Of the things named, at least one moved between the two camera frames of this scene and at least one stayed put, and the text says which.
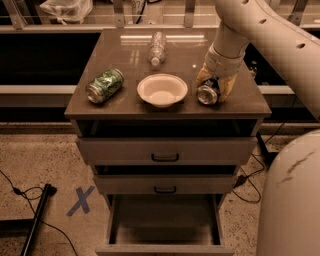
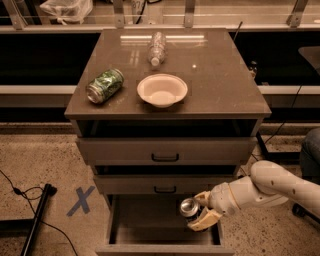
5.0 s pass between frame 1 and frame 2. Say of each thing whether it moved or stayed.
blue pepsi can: moved
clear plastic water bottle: stayed
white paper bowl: stayed
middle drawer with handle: stayed
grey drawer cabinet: stayed
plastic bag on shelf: stayed
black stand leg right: stayed
